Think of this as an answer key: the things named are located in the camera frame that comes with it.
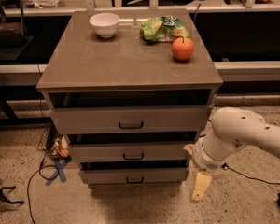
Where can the wire basket with items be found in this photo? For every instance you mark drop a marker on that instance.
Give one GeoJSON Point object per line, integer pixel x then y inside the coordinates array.
{"type": "Point", "coordinates": [52, 143]}

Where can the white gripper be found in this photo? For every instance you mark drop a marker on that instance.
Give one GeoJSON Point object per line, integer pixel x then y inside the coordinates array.
{"type": "Point", "coordinates": [204, 160]}

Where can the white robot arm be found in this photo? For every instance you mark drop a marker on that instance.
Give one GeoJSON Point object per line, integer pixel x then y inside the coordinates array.
{"type": "Point", "coordinates": [232, 129]}

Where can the white ceramic bowl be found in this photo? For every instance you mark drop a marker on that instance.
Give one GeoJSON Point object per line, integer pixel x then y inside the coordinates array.
{"type": "Point", "coordinates": [104, 25]}

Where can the grey drawer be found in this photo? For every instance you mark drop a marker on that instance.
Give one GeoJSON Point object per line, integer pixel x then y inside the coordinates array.
{"type": "Point", "coordinates": [130, 120]}
{"type": "Point", "coordinates": [134, 176]}
{"type": "Point", "coordinates": [128, 152]}

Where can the grey drawer cabinet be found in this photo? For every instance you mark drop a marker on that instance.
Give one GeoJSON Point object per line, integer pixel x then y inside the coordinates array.
{"type": "Point", "coordinates": [87, 71]}

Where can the orange apple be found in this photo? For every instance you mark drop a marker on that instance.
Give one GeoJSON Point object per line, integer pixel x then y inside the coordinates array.
{"type": "Point", "coordinates": [182, 48]}

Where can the green snack bag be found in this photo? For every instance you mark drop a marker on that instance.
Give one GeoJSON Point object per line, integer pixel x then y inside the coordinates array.
{"type": "Point", "coordinates": [163, 29]}

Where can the black chair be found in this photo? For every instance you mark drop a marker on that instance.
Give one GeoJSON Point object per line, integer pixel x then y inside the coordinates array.
{"type": "Point", "coordinates": [13, 37]}

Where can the black object floor left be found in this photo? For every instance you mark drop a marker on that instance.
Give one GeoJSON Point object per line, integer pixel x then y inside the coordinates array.
{"type": "Point", "coordinates": [4, 199]}

